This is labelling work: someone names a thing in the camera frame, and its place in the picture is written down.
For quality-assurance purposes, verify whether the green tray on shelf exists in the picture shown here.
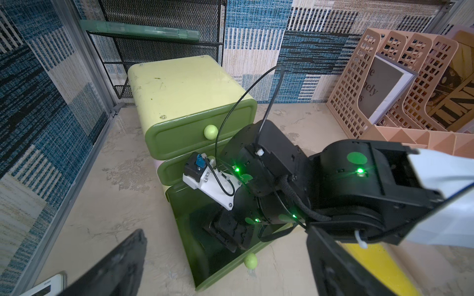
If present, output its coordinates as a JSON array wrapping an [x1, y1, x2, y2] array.
[[80, 20, 201, 41]]

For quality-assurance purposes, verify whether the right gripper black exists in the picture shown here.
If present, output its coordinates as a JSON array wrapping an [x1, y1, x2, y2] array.
[[204, 120, 309, 252]]

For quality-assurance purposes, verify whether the black wire shelf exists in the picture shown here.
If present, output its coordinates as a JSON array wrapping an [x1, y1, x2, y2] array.
[[74, 1, 227, 104]]

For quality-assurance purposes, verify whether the green three-drawer cabinet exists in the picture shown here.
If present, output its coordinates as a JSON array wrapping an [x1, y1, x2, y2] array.
[[127, 55, 259, 202]]

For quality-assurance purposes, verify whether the right camera cable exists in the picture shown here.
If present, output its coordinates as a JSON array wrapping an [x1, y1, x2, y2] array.
[[214, 64, 286, 164]]

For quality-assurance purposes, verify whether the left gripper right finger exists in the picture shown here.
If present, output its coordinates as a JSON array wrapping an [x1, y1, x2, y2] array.
[[306, 226, 394, 296]]

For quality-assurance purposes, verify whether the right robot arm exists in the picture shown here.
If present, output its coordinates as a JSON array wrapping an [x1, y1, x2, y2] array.
[[205, 120, 474, 252]]

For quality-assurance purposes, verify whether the white book in organizer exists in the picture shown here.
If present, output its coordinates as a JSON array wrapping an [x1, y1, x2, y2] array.
[[358, 54, 417, 125]]

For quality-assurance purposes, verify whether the yellow brown magazine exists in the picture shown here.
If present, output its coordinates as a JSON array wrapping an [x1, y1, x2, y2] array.
[[426, 26, 474, 134]]

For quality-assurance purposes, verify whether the white calculator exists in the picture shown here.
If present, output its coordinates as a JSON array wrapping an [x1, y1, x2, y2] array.
[[20, 272, 67, 296]]

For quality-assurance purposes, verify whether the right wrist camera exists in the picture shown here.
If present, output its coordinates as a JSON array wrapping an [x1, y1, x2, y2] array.
[[183, 152, 242, 211]]

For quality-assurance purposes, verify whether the pink desk file organizer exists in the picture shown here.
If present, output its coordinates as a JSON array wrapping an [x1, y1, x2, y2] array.
[[327, 28, 474, 159]]

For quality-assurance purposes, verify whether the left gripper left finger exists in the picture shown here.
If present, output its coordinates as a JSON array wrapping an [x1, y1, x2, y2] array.
[[60, 229, 148, 296]]

